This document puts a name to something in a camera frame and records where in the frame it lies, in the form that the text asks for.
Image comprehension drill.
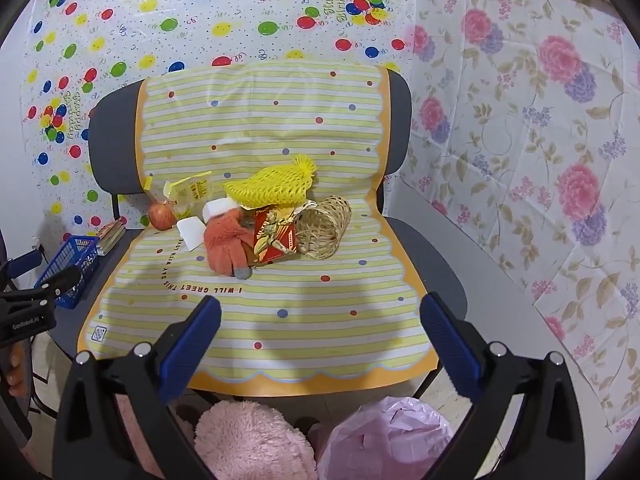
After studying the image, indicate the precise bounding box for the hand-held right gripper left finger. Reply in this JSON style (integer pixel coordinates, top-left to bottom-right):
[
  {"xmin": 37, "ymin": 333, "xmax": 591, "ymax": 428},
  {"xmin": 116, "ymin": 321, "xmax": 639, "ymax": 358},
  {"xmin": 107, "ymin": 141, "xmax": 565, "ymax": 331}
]
[{"xmin": 52, "ymin": 296, "xmax": 222, "ymax": 480}]

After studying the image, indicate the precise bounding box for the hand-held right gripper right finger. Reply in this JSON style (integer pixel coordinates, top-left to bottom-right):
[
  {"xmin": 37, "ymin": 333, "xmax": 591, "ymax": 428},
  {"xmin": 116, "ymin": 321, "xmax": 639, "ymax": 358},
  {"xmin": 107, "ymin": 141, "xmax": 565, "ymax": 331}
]
[{"xmin": 419, "ymin": 291, "xmax": 586, "ymax": 480}]

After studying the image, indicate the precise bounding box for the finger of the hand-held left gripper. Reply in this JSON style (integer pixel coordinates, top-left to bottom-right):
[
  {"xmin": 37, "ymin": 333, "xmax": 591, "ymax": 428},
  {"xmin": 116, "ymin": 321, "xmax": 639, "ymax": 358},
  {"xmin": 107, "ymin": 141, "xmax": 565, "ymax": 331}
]
[
  {"xmin": 0, "ymin": 250, "xmax": 44, "ymax": 282},
  {"xmin": 31, "ymin": 265, "xmax": 82, "ymax": 307}
]

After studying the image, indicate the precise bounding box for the orange knitted glove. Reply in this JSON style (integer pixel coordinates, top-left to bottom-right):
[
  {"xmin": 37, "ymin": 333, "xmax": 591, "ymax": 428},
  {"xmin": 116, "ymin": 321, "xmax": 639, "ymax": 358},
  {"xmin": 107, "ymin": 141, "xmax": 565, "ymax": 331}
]
[{"xmin": 202, "ymin": 207, "xmax": 256, "ymax": 280}]

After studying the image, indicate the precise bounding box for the white foam block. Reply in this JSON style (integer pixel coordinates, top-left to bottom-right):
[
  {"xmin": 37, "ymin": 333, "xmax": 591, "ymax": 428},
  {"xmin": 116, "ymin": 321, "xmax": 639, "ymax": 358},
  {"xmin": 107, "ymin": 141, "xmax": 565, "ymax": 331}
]
[
  {"xmin": 201, "ymin": 196, "xmax": 238, "ymax": 222},
  {"xmin": 176, "ymin": 216, "xmax": 207, "ymax": 252}
]

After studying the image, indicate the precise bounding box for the pink plastic bag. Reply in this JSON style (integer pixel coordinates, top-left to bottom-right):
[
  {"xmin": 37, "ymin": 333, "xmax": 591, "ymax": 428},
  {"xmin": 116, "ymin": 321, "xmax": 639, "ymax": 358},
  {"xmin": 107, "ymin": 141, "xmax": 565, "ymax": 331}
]
[{"xmin": 316, "ymin": 396, "xmax": 455, "ymax": 480}]

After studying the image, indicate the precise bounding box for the red printed packet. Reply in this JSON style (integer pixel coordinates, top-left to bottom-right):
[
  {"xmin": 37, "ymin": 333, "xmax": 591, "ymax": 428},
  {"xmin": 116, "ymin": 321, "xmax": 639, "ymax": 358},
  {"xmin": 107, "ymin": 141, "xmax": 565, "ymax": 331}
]
[{"xmin": 250, "ymin": 204, "xmax": 301, "ymax": 266}]

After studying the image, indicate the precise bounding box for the yellow plastic packet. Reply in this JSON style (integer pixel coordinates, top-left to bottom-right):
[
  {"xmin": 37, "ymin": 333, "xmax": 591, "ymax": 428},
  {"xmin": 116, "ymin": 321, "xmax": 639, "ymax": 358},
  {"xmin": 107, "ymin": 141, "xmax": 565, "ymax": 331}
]
[{"xmin": 142, "ymin": 170, "xmax": 213, "ymax": 211}]

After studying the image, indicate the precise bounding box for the yellow foam fruit net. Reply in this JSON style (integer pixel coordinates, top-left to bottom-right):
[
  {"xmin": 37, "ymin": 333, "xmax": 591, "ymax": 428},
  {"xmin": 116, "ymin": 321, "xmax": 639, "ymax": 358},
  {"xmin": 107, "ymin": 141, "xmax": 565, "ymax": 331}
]
[{"xmin": 223, "ymin": 155, "xmax": 317, "ymax": 209}]

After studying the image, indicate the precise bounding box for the person's left hand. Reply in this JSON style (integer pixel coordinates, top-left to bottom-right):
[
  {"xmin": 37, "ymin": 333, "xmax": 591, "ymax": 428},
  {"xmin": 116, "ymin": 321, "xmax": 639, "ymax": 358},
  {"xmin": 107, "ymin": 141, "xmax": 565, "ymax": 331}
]
[{"xmin": 2, "ymin": 342, "xmax": 32, "ymax": 401}]

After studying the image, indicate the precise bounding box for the blue plastic basket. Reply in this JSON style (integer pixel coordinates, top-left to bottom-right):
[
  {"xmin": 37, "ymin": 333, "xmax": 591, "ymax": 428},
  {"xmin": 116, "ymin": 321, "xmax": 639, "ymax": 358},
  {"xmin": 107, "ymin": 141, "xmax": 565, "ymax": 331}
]
[{"xmin": 34, "ymin": 235, "xmax": 100, "ymax": 310}]

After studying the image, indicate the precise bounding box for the orange cover notebook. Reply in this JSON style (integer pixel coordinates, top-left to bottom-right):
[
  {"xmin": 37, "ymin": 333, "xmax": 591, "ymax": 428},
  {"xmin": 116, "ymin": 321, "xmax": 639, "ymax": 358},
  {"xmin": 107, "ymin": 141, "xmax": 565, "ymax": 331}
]
[{"xmin": 95, "ymin": 217, "xmax": 127, "ymax": 257}]

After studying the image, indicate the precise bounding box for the yellow striped dotted cloth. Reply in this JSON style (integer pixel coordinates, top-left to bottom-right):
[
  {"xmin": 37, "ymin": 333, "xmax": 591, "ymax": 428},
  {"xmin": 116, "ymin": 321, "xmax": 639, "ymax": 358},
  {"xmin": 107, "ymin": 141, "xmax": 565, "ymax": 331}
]
[{"xmin": 76, "ymin": 60, "xmax": 441, "ymax": 392}]

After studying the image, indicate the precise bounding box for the red apple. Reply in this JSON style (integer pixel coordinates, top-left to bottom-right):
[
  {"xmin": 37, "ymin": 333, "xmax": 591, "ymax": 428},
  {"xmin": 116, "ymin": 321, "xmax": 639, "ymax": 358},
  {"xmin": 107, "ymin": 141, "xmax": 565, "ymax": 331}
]
[{"xmin": 148, "ymin": 201, "xmax": 178, "ymax": 232}]

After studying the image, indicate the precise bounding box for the grey fabric chair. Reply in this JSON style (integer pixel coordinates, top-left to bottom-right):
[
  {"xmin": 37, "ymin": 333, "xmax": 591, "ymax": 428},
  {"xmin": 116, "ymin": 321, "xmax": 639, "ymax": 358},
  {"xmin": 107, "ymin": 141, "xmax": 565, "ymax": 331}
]
[{"xmin": 47, "ymin": 62, "xmax": 468, "ymax": 411}]

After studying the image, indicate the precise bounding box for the small wicker basket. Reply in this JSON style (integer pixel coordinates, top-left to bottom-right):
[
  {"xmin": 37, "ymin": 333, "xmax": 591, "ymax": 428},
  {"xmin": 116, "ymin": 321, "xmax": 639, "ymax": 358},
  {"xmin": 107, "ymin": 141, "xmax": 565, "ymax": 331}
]
[{"xmin": 292, "ymin": 195, "xmax": 353, "ymax": 261}]

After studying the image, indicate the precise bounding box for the floral print plastic sheet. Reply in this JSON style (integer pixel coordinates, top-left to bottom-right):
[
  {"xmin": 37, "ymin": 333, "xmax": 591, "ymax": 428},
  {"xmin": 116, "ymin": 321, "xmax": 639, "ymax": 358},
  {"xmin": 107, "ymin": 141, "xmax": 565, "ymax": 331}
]
[{"xmin": 400, "ymin": 0, "xmax": 640, "ymax": 433}]

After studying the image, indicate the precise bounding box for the balloon print plastic sheet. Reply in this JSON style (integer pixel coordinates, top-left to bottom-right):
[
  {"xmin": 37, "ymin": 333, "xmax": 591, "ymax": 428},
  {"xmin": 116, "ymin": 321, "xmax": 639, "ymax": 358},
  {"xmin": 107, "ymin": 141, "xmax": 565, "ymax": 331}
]
[{"xmin": 15, "ymin": 0, "xmax": 421, "ymax": 241}]

